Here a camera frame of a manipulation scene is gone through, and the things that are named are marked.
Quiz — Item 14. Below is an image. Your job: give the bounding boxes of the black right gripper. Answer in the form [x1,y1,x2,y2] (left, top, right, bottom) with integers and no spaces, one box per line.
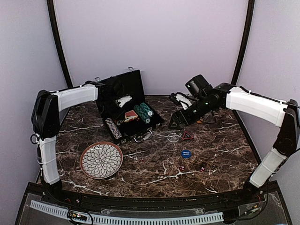
[168,96,216,130]

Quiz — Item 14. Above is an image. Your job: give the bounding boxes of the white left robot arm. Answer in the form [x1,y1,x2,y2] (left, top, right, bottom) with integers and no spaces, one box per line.
[31,80,125,185]

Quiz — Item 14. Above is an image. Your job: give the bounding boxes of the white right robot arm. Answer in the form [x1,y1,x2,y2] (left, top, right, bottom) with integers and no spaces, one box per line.
[168,75,300,203]

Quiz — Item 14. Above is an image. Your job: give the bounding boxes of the black red all-in triangle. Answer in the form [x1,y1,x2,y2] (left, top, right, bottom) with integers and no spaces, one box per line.
[182,131,194,140]

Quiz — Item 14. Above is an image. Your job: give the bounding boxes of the clear dealer button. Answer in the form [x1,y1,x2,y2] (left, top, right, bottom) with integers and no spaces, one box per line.
[167,134,180,143]

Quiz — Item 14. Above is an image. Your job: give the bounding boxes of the green blue chip stack rear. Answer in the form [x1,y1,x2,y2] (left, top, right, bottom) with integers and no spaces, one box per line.
[140,103,154,117]

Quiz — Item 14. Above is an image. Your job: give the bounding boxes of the green blue chip stack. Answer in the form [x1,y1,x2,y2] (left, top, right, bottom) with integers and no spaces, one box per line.
[140,103,154,117]
[134,105,150,124]

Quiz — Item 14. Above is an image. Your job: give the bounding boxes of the blue small blind button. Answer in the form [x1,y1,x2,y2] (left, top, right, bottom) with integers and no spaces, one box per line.
[181,150,192,158]

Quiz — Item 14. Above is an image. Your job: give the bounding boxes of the green blue chip stack front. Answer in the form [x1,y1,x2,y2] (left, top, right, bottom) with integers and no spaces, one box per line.
[134,105,150,124]

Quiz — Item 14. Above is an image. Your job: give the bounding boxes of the red playing card deck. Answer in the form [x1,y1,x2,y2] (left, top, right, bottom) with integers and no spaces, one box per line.
[124,110,138,122]

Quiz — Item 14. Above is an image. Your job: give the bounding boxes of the black poker case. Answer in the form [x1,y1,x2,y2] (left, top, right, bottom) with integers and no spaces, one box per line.
[96,70,165,144]

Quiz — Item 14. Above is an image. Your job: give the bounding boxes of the floral patterned plate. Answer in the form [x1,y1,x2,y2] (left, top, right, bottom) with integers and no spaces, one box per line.
[80,142,123,180]

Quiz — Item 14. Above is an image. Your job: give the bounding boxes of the black front table rail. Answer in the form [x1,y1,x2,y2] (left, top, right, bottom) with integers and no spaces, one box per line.
[25,182,279,211]

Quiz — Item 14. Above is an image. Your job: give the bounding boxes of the white slotted cable duct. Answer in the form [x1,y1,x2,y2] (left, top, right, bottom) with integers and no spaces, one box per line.
[29,200,224,225]

